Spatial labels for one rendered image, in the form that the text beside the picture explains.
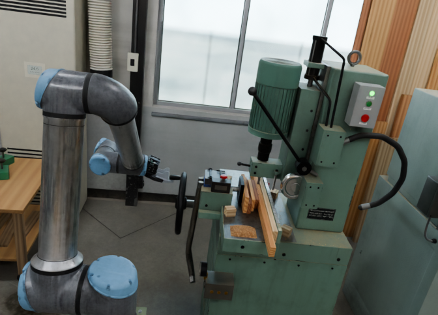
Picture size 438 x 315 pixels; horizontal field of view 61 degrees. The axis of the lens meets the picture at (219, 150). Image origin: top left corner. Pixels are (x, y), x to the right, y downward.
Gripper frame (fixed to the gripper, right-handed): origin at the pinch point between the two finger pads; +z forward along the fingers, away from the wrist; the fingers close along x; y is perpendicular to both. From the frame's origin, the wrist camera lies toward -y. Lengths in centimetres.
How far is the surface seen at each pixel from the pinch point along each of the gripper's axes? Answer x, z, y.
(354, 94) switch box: -21, 44, 76
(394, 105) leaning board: 118, 142, 77
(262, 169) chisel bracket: -10.4, 32.1, 29.1
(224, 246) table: -44, 23, 7
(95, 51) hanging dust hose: 104, -73, 14
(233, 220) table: -31.3, 25.7, 11.8
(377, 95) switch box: -24, 51, 79
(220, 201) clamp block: -21.0, 20.0, 12.0
